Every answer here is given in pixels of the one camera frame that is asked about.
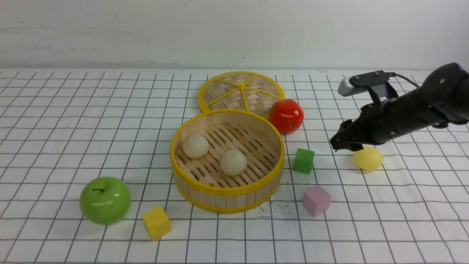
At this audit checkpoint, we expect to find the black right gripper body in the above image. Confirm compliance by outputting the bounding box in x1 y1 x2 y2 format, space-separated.
342 96 413 145

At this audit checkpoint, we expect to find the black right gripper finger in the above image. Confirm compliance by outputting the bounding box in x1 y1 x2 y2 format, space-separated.
329 130 364 152

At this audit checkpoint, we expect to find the yellow bun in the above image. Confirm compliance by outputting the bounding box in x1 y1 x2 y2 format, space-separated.
353 146 383 172

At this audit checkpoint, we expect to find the beige bun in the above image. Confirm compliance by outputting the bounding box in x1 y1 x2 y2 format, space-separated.
219 149 248 176

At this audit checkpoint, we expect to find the white bun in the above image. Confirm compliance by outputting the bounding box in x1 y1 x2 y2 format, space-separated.
182 134 209 159

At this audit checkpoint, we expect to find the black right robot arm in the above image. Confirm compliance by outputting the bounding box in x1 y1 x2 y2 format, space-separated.
329 62 469 151

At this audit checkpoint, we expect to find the woven bamboo steamer lid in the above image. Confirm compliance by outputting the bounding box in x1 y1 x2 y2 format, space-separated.
197 71 286 118

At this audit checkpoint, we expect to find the bamboo steamer tray yellow rim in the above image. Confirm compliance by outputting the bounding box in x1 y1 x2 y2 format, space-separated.
170 110 285 213

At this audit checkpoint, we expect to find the green foam cube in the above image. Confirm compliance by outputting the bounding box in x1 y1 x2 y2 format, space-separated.
292 148 315 175

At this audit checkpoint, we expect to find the red tomato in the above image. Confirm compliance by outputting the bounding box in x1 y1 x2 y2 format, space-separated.
268 99 304 134

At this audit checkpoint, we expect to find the pink foam cube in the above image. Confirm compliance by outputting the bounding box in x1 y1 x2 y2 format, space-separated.
302 185 331 217

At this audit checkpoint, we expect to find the white grid tablecloth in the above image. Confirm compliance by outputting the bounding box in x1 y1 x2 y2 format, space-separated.
0 69 469 264

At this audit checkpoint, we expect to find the yellow foam cube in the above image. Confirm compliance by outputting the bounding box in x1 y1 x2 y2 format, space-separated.
142 206 171 241

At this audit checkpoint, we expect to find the green apple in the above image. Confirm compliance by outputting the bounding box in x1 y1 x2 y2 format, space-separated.
79 177 131 225

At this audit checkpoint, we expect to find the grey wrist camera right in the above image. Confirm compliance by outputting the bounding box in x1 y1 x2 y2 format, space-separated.
338 70 399 106

